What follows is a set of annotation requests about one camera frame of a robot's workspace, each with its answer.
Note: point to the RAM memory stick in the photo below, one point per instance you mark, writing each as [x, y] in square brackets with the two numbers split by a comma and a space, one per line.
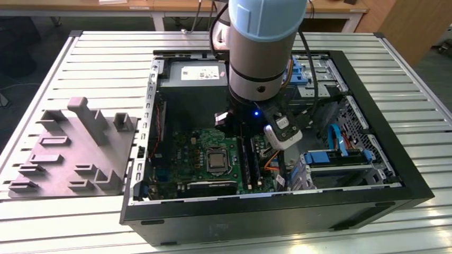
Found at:
[246, 161]
[257, 161]

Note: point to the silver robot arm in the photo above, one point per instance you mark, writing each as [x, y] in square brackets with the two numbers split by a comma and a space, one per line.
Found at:
[254, 66]

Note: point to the CPU socket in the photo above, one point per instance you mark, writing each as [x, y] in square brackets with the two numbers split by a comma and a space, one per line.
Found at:
[218, 150]

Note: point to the silver CPU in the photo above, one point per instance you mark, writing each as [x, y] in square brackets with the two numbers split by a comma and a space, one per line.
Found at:
[218, 161]

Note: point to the grey power supply unit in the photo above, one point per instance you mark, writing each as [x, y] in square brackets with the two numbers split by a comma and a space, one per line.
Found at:
[198, 84]

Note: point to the green motherboard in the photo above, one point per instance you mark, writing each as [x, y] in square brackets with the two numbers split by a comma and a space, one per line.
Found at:
[183, 158]

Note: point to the white power supply label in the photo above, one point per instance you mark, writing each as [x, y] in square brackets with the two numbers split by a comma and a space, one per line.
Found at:
[199, 72]

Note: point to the empty blue drive carrier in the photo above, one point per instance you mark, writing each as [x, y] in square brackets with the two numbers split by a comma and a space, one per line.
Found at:
[301, 71]

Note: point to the hard disk in blue carrier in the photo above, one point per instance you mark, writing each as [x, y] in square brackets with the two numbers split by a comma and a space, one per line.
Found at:
[318, 158]

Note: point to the black graphics card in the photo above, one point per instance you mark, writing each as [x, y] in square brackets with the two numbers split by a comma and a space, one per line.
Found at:
[213, 186]

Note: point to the silver drive cage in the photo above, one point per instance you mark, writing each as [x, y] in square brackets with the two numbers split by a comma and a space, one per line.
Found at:
[327, 76]

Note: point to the black case latch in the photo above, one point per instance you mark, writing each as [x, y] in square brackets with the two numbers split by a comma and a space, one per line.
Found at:
[142, 152]

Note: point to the silver disk bay cage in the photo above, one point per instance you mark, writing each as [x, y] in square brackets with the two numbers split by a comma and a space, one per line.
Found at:
[339, 174]

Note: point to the black open PC case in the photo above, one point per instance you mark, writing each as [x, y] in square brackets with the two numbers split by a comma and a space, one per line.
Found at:
[247, 219]

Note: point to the blue plastic card latch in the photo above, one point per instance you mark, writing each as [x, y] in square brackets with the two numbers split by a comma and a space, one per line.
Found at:
[143, 191]

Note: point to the grey parts rack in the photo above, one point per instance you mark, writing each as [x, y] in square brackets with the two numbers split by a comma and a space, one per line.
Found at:
[71, 158]

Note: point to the white-framed wooden desk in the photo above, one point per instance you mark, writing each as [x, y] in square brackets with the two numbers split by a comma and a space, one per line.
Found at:
[106, 9]

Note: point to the wooden cabinet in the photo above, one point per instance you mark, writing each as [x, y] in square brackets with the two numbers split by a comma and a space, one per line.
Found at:
[414, 29]

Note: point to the small grey wrist camera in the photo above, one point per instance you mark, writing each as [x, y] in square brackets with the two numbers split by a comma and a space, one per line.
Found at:
[223, 120]

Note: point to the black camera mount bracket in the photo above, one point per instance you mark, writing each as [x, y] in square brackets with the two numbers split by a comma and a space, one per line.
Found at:
[273, 111]

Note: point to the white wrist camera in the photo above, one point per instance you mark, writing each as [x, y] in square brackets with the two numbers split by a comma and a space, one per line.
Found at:
[286, 135]

